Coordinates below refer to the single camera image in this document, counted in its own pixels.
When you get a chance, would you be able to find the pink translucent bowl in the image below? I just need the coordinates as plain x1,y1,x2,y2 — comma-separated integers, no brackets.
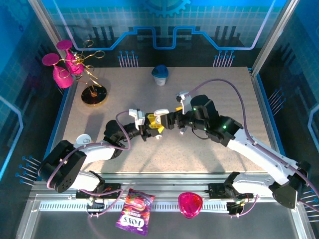
177,191,204,220

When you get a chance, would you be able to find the pale earbud charging case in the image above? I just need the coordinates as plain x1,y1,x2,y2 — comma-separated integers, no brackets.
153,108,170,126

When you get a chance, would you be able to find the aluminium frame post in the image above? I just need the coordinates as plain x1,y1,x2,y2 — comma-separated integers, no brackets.
250,0,301,75
27,0,75,83

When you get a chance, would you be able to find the purple candy bag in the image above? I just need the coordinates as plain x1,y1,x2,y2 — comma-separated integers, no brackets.
115,188,157,236

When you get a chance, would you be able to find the white slotted cable duct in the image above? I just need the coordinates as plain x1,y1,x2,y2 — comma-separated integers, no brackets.
39,201,231,212

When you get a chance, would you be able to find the white-topped tin can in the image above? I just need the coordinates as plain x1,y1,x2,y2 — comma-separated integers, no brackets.
75,133,92,145

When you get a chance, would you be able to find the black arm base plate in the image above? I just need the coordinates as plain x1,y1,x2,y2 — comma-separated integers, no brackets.
75,182,123,200
208,183,254,200

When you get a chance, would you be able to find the aluminium side rail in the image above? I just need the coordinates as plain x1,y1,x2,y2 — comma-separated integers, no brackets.
43,79,78,176
248,66,295,181

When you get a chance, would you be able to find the white cup with blue lid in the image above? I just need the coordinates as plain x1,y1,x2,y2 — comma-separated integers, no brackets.
151,64,169,87

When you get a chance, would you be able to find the gold wire glass rack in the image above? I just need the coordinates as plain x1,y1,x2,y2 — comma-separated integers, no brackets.
58,39,109,107

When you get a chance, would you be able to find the pink wine glass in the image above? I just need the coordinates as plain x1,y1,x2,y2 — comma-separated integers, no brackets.
56,39,85,75
41,52,75,89

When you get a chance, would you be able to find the black electronics box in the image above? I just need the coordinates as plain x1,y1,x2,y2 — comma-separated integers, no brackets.
86,199,106,211
227,202,244,215

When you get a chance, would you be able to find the aluminium frame beam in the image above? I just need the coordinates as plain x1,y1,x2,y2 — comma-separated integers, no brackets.
29,173,300,200

